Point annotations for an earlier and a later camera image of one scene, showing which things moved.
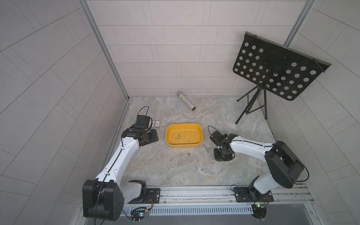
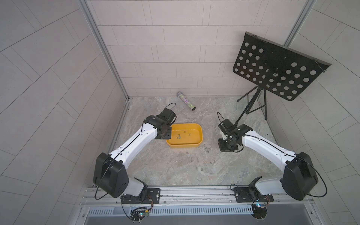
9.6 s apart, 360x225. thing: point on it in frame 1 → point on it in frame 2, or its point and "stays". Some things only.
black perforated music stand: (281, 70) stays
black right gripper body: (220, 155) → (226, 145)
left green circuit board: (138, 213) stays
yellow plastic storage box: (184, 135) stays
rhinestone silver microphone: (180, 94) stays
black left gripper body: (152, 136) → (166, 133)
